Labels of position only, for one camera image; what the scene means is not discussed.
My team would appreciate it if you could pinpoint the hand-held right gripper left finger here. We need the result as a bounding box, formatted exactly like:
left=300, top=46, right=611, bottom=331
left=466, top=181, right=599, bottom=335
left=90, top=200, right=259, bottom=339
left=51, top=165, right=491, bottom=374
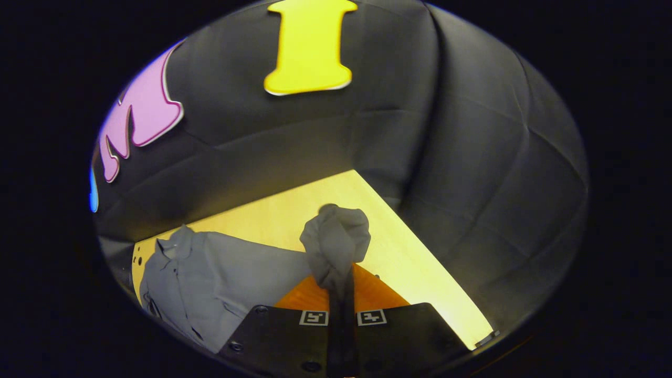
left=218, top=273, right=343, bottom=378

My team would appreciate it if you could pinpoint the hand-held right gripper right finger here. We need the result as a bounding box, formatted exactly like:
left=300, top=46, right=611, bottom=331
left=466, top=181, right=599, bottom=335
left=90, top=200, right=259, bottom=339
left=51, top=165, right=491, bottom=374
left=342, top=264, right=469, bottom=378

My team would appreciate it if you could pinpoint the grey long-sleeved shirt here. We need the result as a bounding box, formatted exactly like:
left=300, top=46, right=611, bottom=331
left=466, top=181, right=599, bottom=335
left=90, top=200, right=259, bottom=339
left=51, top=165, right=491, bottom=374
left=139, top=204, right=372, bottom=353

